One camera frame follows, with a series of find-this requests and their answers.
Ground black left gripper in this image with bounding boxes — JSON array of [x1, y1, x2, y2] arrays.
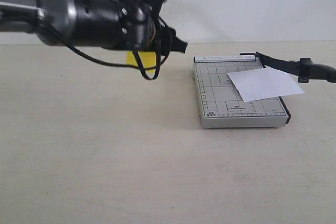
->
[[115, 0, 188, 54]]

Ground yellow cube block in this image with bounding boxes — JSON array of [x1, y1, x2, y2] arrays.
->
[[125, 51, 156, 68]]

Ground white paper sheet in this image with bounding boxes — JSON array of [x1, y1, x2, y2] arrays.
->
[[228, 68, 304, 102]]

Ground black cutter blade arm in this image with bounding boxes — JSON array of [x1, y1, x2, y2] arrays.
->
[[255, 52, 335, 83]]

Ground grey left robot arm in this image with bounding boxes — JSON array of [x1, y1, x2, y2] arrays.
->
[[1, 0, 187, 56]]

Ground grey paper cutter base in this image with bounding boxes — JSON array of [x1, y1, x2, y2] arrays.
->
[[193, 53, 291, 129]]

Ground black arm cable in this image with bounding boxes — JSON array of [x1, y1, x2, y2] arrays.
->
[[26, 0, 176, 82]]

